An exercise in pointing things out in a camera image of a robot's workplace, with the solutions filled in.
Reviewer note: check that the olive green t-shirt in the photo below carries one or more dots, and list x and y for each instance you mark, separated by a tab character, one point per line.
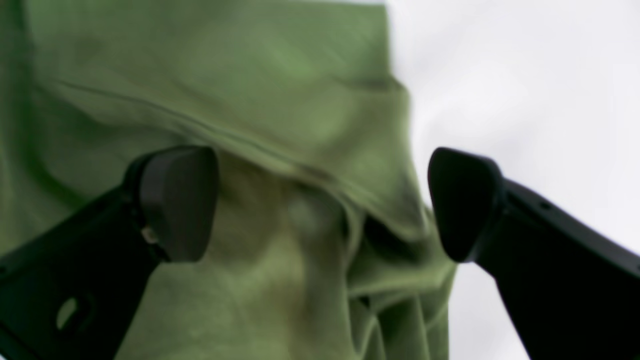
322	247

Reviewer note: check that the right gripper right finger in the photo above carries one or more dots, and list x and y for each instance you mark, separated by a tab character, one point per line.
570	293

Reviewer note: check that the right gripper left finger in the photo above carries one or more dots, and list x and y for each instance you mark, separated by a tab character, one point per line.
72	292

